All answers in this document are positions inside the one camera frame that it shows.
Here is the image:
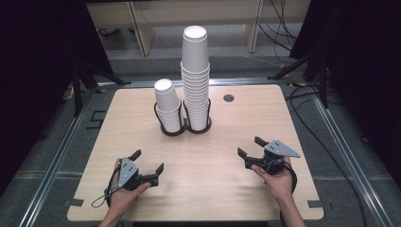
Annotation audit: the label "person's right hand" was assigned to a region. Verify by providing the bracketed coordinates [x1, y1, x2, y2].
[251, 155, 296, 203]

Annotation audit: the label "metal floor rail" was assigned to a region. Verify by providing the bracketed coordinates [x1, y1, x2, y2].
[18, 84, 102, 227]
[306, 84, 395, 227]

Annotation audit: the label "beige wooden desk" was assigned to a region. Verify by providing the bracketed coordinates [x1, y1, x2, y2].
[86, 0, 312, 58]

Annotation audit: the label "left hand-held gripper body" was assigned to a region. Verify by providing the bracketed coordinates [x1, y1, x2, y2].
[116, 156, 160, 192]

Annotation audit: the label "short stack of paper cups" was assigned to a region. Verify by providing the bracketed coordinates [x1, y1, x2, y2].
[153, 78, 185, 133]

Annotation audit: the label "left hand-held gripper cable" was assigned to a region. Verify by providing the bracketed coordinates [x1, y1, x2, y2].
[91, 164, 123, 209]

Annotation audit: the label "right hand-held gripper cable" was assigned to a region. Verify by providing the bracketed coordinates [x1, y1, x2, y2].
[282, 162, 299, 195]

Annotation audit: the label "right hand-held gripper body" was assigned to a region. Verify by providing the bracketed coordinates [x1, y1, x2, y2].
[243, 138, 302, 175]

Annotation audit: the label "black floor cable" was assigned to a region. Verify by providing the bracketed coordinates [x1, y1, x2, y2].
[285, 82, 369, 227]

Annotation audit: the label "tall stack of paper cups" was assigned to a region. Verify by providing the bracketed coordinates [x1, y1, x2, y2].
[180, 61, 212, 132]

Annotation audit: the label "person's left hand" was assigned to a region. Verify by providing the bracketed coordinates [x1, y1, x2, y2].
[108, 158, 153, 213]

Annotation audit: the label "black double cup holder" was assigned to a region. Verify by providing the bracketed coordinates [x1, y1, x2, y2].
[153, 98, 213, 137]

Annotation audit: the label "black tripod stand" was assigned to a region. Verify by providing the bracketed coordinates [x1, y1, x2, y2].
[70, 59, 132, 117]
[267, 46, 331, 110]

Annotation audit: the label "black floor cables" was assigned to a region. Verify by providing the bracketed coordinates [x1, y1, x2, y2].
[257, 0, 299, 64]

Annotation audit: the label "hand-held gripper cable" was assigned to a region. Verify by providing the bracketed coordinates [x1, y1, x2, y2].
[282, 162, 299, 195]
[91, 164, 123, 209]

